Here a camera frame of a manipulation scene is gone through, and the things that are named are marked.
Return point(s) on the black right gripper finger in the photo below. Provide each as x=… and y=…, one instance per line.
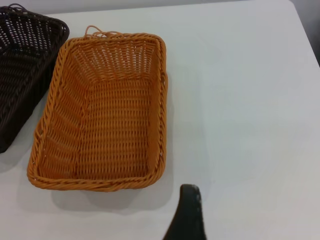
x=187, y=220

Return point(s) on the orange woven wicker basket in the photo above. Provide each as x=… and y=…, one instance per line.
x=112, y=120

